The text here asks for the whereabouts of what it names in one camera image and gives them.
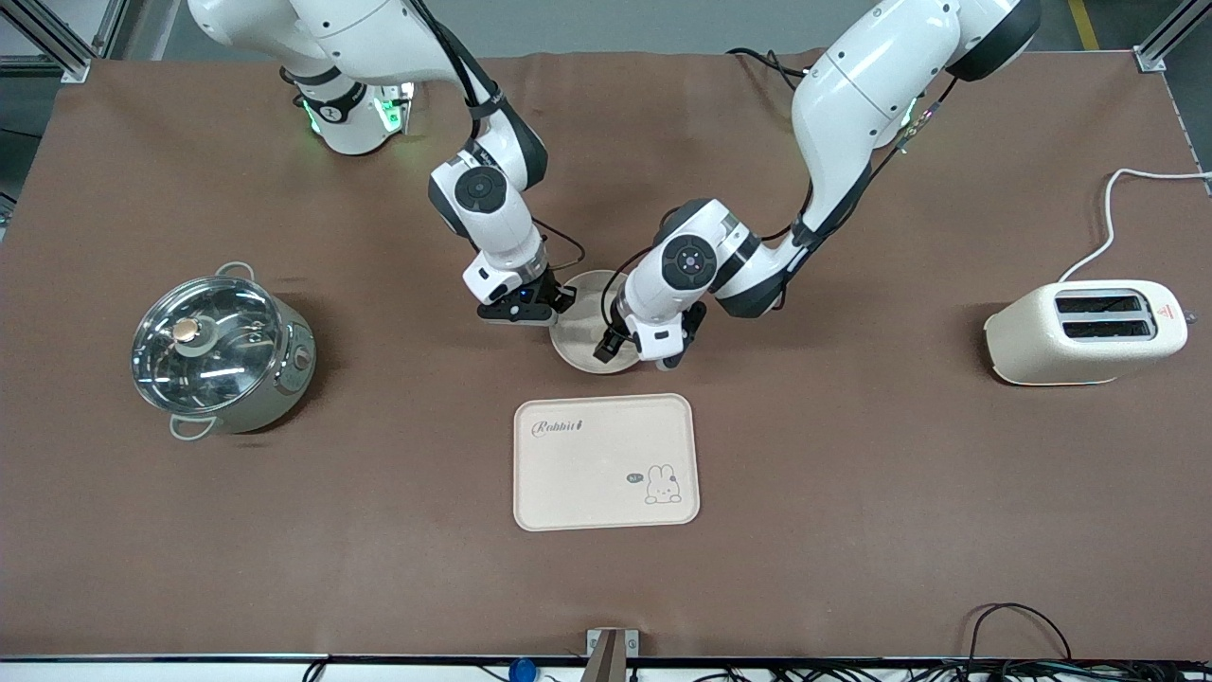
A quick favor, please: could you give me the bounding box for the round beige plate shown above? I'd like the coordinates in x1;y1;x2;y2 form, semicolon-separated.
549;270;654;375

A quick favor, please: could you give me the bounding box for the beige rabbit print tray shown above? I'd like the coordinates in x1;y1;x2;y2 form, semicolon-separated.
512;393;701;532

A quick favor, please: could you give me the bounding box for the brown table cover cloth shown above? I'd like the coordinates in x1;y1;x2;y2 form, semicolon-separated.
0;49;1212;659

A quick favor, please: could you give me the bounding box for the steel electric cooking pot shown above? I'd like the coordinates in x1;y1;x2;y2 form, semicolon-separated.
131;262;317;441

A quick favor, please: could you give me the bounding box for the glass pot lid with knob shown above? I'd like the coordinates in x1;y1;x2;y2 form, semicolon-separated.
131;277;291;414

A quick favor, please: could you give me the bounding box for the cream white two-slot toaster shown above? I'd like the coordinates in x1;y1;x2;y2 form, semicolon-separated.
983;279;1189;386

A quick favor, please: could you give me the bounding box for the black cable along right arm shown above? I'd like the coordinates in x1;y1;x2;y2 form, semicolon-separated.
407;0;505;119

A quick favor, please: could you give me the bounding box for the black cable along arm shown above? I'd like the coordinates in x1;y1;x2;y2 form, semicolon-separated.
407;0;505;119
762;78;959;249

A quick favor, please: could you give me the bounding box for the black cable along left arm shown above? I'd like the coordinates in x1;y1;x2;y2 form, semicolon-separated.
762;78;959;249

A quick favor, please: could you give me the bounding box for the black cable behind left arm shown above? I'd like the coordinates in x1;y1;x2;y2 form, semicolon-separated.
726;47;815;93

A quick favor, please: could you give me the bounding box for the metal table edge bracket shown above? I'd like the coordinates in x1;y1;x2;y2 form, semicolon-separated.
585;628;640;682

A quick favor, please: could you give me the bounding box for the white toaster power cable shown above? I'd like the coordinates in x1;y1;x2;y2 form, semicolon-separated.
1058;169;1212;283

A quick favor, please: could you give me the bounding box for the black floor cable bundle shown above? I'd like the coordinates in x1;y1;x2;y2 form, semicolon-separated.
961;602;1212;682

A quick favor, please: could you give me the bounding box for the aluminium frame profile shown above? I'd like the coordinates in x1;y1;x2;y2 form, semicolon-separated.
0;0;129;84
1133;0;1212;74

